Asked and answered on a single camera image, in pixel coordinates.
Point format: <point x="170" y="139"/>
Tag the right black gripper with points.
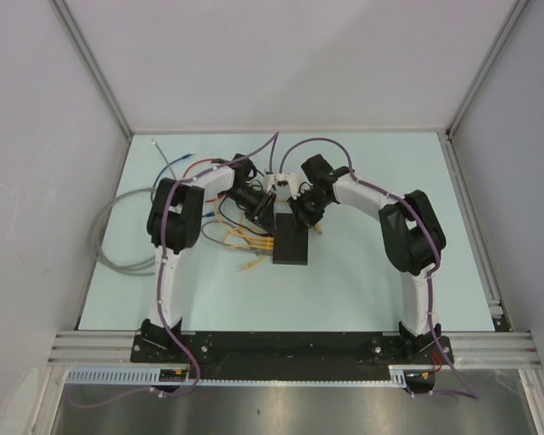
<point x="303" y="221"/>

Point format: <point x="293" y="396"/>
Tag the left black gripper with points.
<point x="263" y="213"/>

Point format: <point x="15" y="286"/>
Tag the black network switch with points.
<point x="290" y="244"/>

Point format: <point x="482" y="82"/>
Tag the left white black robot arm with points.
<point x="174" y="224"/>

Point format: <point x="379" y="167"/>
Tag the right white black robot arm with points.
<point x="412" y="235"/>

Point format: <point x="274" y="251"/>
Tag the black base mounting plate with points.
<point x="290" y="346"/>

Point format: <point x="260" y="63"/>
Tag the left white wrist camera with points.
<point x="269" y="182"/>

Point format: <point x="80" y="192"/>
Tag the aluminium frame rail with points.
<point x="473" y="351"/>

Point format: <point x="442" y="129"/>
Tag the white slotted cable duct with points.
<point x="379" y="377"/>

